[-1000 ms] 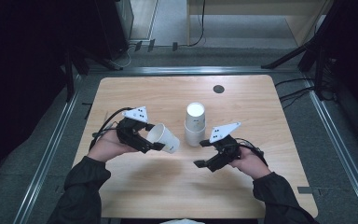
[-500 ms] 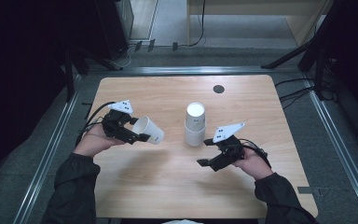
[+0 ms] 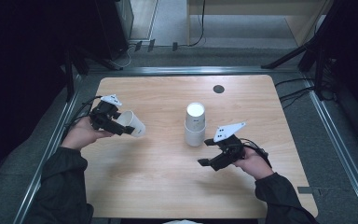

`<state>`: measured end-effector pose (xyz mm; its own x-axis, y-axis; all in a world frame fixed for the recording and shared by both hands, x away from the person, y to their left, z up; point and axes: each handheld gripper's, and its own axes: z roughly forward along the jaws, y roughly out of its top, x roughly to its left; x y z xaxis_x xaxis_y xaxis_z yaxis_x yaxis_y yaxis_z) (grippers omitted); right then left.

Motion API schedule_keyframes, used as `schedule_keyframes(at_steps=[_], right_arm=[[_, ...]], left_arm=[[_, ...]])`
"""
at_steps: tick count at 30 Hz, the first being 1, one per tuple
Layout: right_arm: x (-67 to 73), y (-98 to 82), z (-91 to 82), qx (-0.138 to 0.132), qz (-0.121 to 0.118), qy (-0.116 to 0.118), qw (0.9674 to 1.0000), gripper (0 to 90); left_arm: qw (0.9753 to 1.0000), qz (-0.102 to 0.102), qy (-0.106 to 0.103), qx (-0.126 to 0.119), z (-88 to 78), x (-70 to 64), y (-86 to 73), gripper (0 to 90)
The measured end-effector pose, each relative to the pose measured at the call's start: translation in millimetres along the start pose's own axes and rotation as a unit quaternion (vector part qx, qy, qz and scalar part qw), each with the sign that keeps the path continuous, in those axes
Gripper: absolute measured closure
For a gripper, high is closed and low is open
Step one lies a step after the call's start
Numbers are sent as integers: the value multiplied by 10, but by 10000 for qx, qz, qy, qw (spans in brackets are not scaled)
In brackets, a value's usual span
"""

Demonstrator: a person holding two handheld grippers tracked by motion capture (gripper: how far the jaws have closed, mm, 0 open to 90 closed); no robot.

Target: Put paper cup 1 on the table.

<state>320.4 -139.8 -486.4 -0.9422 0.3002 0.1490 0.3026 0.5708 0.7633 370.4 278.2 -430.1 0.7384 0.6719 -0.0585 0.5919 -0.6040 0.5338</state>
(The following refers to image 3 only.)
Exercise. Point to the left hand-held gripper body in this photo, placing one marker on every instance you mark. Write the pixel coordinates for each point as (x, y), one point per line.
(101, 116)

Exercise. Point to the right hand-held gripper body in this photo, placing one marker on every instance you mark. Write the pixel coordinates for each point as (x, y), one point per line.
(231, 149)

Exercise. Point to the white paper cup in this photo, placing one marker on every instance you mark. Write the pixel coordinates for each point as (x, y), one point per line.
(135, 123)

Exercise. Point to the stack of white paper cups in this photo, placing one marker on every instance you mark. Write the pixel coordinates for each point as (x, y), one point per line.
(195, 132)

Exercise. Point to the person's left hand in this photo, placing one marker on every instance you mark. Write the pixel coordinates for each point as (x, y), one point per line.
(80, 135)

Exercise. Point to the person's right hand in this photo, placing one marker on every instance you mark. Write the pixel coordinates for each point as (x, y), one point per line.
(256, 165)

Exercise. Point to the black metal stand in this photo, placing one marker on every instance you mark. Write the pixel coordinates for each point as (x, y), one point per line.
(70, 74)

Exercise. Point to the round black table grommet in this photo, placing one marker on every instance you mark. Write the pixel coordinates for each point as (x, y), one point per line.
(218, 89)

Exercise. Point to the white cloth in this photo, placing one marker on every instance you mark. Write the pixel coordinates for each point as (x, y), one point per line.
(180, 222)

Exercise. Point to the black tape strip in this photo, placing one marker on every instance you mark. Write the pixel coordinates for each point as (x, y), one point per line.
(151, 45)
(138, 46)
(174, 46)

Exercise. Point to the grey tape strip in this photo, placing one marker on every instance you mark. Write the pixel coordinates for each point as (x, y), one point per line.
(305, 190)

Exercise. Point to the black computer tower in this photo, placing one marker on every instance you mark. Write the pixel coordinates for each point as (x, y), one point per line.
(113, 28)

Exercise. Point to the black tripod stand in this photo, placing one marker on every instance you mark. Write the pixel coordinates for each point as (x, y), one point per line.
(313, 43)

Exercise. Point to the light wooden desk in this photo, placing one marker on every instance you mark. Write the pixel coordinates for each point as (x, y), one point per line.
(301, 18)

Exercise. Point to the long metal floor rail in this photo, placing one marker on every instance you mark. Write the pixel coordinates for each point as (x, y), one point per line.
(192, 70)
(338, 149)
(52, 140)

